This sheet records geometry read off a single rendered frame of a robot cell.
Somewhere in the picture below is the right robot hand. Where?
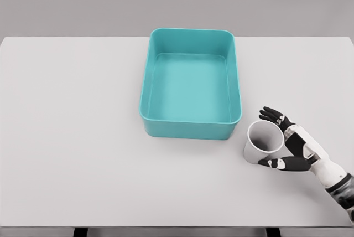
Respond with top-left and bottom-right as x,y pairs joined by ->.
258,106 -> 330,177

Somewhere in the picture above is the white paper cup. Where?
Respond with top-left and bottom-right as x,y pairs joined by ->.
243,120 -> 285,164

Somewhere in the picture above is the teal plastic basket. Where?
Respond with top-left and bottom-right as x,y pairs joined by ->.
138,27 -> 243,141

